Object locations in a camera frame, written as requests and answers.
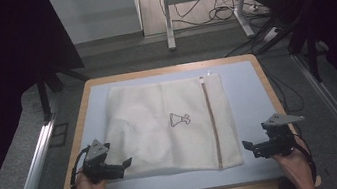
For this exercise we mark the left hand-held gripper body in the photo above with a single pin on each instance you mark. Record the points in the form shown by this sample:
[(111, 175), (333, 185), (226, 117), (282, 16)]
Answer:
[(96, 152)]

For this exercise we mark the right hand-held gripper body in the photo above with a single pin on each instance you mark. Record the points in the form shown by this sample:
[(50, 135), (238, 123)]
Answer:
[(279, 140)]

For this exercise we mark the white mesh laundry bag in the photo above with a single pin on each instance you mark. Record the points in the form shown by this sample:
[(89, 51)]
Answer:
[(147, 124)]

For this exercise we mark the person's right hand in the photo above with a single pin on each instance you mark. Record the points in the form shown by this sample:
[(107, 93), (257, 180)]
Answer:
[(293, 166)]

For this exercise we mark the wooden framed work table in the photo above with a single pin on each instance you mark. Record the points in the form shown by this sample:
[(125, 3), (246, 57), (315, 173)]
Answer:
[(251, 95)]

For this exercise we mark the black metal stand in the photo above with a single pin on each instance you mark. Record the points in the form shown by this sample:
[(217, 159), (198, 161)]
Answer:
[(43, 96), (312, 53)]

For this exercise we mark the white power strip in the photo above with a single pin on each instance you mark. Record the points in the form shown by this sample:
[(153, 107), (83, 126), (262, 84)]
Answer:
[(271, 34)]

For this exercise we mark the white cabinet panel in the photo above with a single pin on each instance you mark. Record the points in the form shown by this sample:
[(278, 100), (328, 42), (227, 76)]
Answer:
[(94, 14)]

